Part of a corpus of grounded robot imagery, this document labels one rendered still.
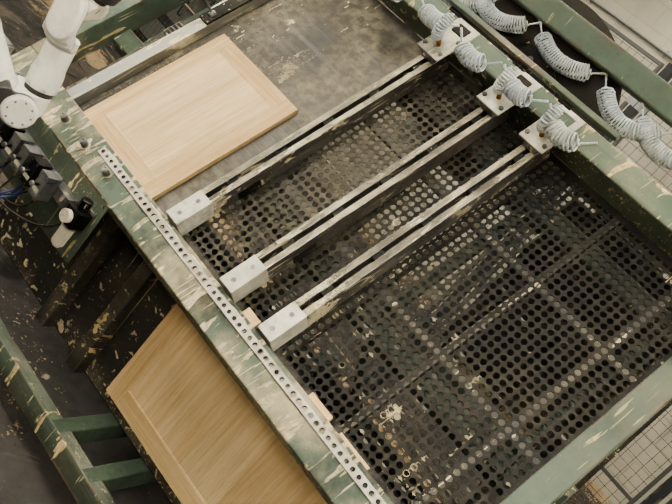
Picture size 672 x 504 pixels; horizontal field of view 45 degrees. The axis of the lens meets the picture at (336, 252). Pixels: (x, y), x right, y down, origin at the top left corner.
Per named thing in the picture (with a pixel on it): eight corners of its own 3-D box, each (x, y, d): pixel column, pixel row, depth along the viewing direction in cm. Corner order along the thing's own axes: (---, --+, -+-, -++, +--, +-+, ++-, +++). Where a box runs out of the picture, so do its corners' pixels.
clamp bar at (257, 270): (218, 284, 239) (205, 243, 218) (514, 89, 273) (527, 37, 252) (238, 308, 235) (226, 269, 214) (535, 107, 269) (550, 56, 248)
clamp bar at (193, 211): (167, 219, 250) (149, 174, 229) (456, 39, 284) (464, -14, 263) (184, 241, 246) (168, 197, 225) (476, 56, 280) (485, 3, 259)
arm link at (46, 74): (79, 61, 173) (41, 136, 180) (74, 42, 181) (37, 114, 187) (30, 40, 167) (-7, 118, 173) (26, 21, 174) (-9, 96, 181)
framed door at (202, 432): (110, 389, 276) (105, 389, 274) (206, 272, 261) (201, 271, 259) (263, 618, 240) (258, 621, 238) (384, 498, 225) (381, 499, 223)
